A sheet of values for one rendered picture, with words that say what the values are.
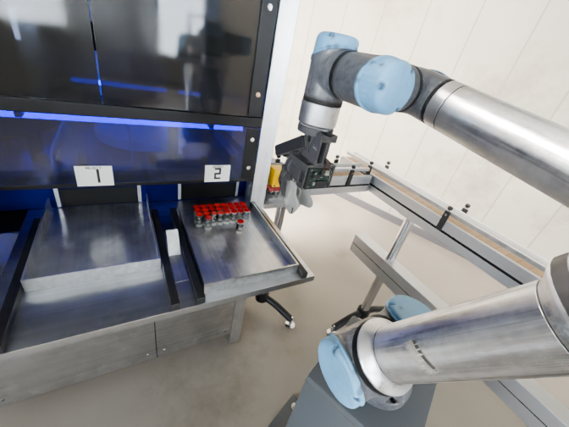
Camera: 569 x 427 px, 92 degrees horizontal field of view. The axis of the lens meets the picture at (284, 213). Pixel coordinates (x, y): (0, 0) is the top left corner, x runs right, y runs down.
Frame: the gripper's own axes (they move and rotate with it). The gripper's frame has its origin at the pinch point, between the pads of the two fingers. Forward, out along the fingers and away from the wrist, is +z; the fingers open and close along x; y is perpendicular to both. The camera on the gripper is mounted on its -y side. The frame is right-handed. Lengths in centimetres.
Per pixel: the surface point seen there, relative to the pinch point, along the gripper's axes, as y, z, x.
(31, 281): -10, 19, -52
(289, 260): -2.3, 20.2, 5.6
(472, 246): 11, 19, 82
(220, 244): -15.5, 21.4, -10.9
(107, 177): -36, 8, -38
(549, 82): -60, -50, 249
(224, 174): -35.5, 7.8, -4.5
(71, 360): -36, 85, -58
